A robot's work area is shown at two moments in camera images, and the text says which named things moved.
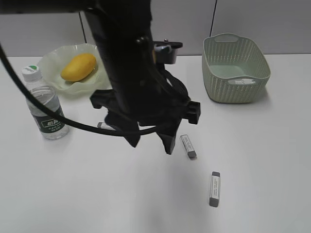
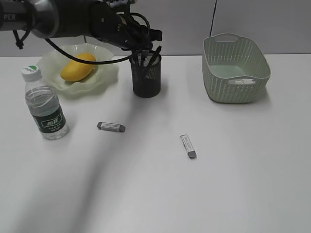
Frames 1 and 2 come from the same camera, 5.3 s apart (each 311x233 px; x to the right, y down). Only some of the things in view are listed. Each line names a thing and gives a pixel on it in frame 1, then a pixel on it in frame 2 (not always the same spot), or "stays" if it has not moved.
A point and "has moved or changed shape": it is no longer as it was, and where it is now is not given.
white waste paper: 241,81 stays
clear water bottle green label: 51,126 stays
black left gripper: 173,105 → 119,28
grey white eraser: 215,190 has moved or changed shape
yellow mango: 79,67 stays
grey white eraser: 189,147 stays
